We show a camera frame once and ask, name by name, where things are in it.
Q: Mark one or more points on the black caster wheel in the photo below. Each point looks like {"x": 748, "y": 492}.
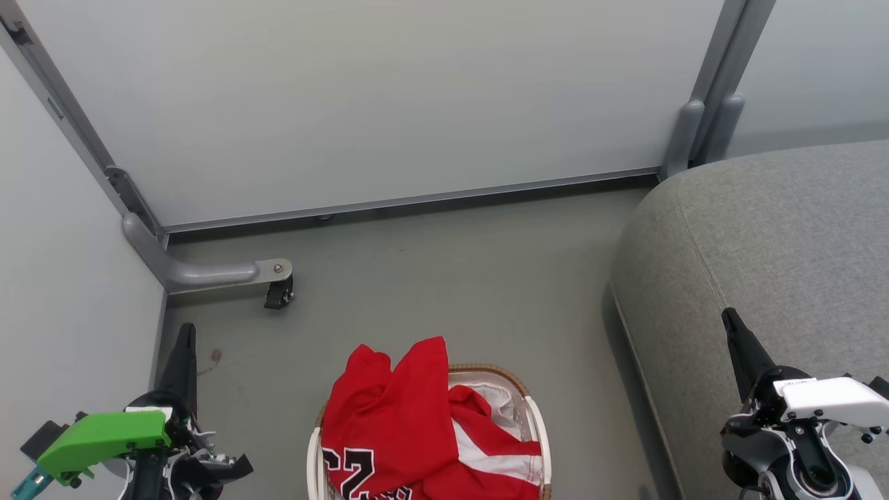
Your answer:
{"x": 279, "y": 295}

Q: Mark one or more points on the grey partition post with hinge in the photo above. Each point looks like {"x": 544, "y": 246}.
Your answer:
{"x": 62, "y": 104}

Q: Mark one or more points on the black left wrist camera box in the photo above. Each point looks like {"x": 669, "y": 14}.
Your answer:
{"x": 45, "y": 437}

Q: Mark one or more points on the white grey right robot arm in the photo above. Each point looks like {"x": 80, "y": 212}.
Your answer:
{"x": 799, "y": 465}

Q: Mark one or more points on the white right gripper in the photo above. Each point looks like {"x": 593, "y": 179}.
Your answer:
{"x": 826, "y": 399}

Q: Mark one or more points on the red white striped jacket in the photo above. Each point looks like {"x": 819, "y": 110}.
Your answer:
{"x": 486, "y": 444}

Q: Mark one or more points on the grey fabric sofa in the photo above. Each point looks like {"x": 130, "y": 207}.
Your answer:
{"x": 764, "y": 264}

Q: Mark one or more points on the red jersey with black number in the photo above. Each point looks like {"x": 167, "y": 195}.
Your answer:
{"x": 389, "y": 417}

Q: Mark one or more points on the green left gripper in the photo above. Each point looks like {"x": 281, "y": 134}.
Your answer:
{"x": 104, "y": 437}

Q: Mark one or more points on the grey partition foot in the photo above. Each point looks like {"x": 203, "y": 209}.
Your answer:
{"x": 201, "y": 272}

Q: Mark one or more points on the white basket liner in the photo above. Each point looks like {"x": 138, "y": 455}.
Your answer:
{"x": 486, "y": 380}

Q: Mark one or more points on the white laundry basket brown rim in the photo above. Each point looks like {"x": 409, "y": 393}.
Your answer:
{"x": 538, "y": 430}

